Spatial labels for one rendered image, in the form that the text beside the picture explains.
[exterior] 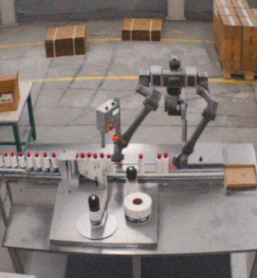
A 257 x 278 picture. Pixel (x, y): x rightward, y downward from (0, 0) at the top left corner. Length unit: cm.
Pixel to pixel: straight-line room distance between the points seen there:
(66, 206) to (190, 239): 101
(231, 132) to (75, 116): 194
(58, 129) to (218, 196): 280
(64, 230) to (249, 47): 431
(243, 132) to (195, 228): 264
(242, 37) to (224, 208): 357
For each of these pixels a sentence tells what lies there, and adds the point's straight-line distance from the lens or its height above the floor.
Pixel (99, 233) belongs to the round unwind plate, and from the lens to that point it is 384.
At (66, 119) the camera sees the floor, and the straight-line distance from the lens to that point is 657.
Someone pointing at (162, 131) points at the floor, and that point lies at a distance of 628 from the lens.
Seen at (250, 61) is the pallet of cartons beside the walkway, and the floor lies 32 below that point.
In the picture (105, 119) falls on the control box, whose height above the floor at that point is 142.
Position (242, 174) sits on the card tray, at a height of 83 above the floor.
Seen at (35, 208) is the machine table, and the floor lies 83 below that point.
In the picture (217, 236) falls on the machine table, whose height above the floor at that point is 83.
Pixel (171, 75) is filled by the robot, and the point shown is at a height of 150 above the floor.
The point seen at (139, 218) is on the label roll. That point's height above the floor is 95.
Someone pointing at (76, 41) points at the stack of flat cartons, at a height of 25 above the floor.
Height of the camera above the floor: 370
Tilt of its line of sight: 37 degrees down
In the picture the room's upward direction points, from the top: 2 degrees counter-clockwise
